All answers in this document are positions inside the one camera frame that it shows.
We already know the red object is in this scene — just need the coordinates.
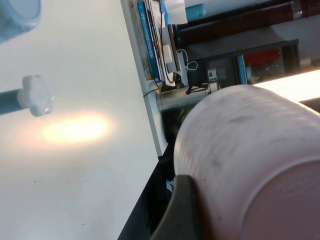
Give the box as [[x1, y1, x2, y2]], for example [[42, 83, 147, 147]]
[[243, 48, 281, 67]]

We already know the thin black cable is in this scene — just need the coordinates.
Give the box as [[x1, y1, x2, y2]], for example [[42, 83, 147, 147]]
[[143, 81, 161, 98]]

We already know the pink plastic cup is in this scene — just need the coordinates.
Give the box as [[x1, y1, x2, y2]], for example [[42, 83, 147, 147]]
[[173, 84, 320, 240]]

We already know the cyan box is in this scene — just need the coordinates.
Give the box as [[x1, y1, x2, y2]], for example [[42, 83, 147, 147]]
[[184, 3, 207, 24]]

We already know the dark shelf unit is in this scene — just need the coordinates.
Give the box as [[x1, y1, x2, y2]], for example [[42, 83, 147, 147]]
[[196, 38, 301, 88]]

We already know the blue cup stand with pegs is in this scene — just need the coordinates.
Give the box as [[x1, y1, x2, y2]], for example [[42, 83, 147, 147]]
[[0, 74, 55, 118]]

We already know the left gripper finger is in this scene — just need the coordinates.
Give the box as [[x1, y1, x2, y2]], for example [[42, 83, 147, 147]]
[[149, 174, 206, 240]]

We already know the grey book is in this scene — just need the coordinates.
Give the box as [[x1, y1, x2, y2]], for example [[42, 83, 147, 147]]
[[129, 0, 152, 81]]

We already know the white cable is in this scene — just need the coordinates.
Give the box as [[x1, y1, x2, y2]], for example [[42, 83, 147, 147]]
[[176, 48, 199, 74]]

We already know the blue plastic cup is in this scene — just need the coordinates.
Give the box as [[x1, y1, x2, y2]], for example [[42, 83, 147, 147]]
[[0, 0, 43, 45]]

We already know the blue book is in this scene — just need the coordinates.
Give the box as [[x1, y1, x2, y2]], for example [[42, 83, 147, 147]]
[[136, 0, 164, 84]]

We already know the silver metal cylinder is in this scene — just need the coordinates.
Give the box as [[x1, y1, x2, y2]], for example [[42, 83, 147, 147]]
[[155, 82, 221, 113]]

